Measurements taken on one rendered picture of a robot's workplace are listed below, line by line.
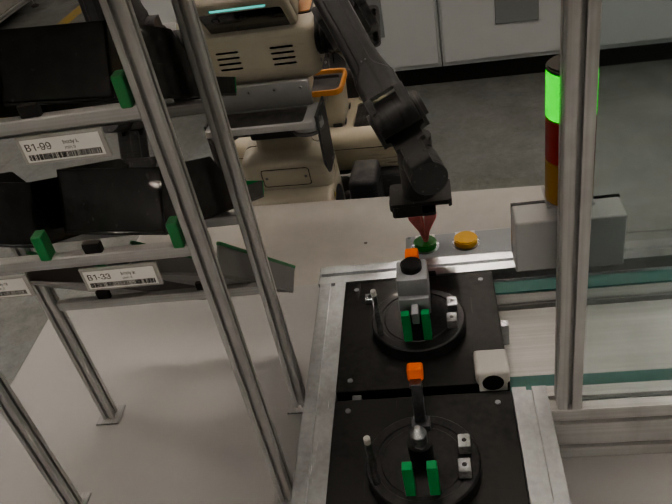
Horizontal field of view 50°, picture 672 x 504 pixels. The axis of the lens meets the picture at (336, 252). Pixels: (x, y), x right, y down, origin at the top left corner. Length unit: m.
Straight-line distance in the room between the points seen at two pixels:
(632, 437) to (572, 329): 0.21
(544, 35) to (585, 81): 3.36
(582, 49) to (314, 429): 0.59
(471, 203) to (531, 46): 2.60
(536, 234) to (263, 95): 0.95
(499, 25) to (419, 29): 0.42
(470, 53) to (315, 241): 2.70
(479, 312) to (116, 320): 0.72
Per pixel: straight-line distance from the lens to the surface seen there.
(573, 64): 0.71
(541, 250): 0.85
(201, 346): 1.33
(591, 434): 1.04
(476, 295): 1.14
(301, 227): 1.56
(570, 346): 0.93
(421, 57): 4.09
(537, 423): 0.99
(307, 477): 0.96
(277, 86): 1.64
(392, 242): 1.46
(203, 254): 0.76
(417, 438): 0.87
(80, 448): 1.26
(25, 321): 3.17
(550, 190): 0.81
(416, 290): 1.02
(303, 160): 1.75
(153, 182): 0.80
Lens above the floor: 1.72
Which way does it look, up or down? 36 degrees down
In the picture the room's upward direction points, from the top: 12 degrees counter-clockwise
